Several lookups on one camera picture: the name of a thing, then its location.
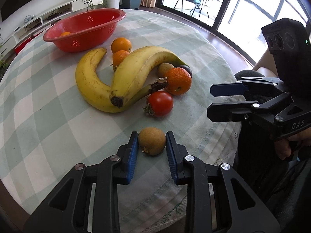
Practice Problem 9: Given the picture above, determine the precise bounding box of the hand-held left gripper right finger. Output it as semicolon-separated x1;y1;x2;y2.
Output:
165;131;281;233

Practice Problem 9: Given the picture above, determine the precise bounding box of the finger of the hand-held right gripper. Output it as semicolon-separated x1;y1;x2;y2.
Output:
210;76;286;97
207;93;296;127

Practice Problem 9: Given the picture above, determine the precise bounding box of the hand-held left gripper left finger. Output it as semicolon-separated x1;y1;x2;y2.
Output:
23;131;139;233

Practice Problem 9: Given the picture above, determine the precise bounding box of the brown longan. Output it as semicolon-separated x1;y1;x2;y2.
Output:
157;63;175;77
138;127;167;156

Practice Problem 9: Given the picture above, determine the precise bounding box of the dark purple plum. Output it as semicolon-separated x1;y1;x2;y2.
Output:
179;64;193;78

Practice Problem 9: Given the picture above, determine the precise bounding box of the red tomato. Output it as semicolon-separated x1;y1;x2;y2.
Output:
142;91;174;117

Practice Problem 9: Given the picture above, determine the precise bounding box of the yellow banana green stem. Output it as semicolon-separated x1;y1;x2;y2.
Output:
110;46;189;109

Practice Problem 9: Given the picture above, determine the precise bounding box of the yellow banana brown woody stem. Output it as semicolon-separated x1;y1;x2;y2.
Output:
75;47;169;113

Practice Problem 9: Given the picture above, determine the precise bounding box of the red plastic colander basket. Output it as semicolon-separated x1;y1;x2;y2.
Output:
43;8;127;53

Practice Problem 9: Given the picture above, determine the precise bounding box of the person's right hand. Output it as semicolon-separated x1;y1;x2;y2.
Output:
273;129;311;161

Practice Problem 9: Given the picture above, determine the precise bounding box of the beige dining chair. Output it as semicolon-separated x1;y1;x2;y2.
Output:
253;51;280;78

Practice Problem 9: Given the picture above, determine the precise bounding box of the bumpy-skinned mandarin orange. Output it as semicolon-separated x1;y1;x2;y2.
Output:
165;67;192;96

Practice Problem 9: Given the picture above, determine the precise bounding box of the glass sliding door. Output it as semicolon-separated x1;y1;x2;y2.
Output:
155;0;309;71

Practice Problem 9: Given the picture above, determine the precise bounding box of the red storage box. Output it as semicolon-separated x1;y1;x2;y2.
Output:
15;33;42;55

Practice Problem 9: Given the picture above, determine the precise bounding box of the black media device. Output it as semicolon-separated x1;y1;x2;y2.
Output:
47;11;71;20

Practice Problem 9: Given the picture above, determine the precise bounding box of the white low media cabinet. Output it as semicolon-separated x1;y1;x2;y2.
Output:
0;0;107;61

